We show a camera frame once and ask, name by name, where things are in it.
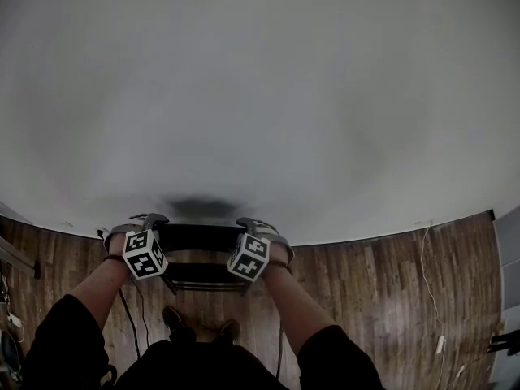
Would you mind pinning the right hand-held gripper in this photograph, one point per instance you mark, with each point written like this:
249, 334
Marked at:
248, 258

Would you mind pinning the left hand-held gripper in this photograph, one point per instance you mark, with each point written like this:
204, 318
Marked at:
144, 254

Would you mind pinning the black folding chair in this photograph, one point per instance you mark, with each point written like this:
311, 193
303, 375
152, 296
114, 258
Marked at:
203, 238

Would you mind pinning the person's left forearm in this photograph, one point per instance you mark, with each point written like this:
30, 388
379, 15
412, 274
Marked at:
99, 287

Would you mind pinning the person's right forearm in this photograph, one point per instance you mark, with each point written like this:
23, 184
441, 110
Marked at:
296, 307

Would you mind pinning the person's right hand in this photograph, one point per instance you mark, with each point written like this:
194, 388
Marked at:
279, 254

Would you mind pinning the person's left hand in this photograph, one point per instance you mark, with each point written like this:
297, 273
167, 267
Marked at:
117, 247

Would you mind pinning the person's dark left shoe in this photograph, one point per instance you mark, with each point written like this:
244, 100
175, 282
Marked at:
174, 321

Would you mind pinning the person's dark shoe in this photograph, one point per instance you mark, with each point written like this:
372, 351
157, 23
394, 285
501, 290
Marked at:
230, 329
174, 321

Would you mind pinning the person's dark right shoe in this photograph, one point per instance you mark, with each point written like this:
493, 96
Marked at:
230, 329

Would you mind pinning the person's black clothing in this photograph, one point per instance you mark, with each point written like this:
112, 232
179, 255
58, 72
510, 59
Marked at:
195, 368

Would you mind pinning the frosted glass partition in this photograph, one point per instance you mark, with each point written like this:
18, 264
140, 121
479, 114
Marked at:
510, 258

